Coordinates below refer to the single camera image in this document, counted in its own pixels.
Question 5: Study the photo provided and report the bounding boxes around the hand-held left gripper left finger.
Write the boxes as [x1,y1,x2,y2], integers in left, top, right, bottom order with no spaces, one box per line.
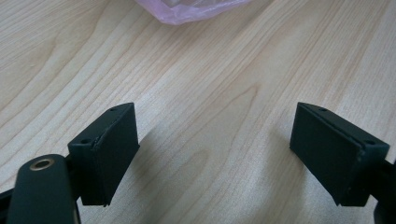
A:
[67,103,140,207]

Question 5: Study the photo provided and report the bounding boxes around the pink plastic trash bag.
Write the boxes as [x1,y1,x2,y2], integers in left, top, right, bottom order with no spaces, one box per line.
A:
[134,0,254,26]

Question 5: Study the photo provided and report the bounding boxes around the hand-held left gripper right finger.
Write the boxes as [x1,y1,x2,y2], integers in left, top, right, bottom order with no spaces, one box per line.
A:
[289,102,390,207]

